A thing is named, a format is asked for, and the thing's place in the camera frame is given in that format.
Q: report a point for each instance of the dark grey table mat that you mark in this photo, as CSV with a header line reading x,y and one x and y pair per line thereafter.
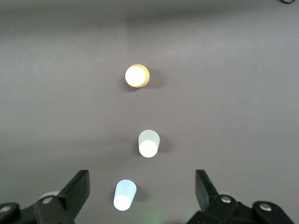
x,y
70,93

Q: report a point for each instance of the light blue plastic cup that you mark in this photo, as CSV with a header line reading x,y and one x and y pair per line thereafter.
x,y
123,196

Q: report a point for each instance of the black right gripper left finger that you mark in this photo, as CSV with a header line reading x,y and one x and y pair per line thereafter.
x,y
74,191

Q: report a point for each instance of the yellow plastic cup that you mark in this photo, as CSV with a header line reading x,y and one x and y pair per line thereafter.
x,y
136,75

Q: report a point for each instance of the pale green plastic cup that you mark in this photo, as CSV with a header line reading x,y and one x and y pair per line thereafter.
x,y
148,145

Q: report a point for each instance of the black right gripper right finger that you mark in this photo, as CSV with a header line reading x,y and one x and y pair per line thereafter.
x,y
205,191

